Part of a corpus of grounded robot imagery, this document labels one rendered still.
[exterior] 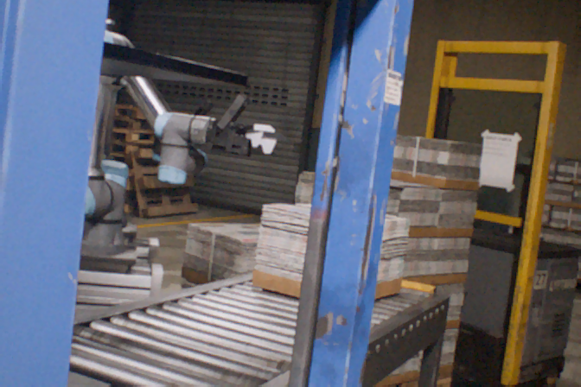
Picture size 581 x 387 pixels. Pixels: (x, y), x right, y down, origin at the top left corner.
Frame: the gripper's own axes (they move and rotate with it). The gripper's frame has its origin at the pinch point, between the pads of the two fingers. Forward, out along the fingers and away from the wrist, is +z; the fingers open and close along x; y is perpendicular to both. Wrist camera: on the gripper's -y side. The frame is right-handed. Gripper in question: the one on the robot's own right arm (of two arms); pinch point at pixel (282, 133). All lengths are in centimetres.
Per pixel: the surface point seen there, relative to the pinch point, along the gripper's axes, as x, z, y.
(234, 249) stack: -76, -31, 35
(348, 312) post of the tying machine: 97, 38, 34
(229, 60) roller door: -826, -318, -204
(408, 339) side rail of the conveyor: -8, 40, 48
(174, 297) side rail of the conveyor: 15, -17, 46
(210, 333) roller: 38, 2, 50
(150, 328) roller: 42, -10, 50
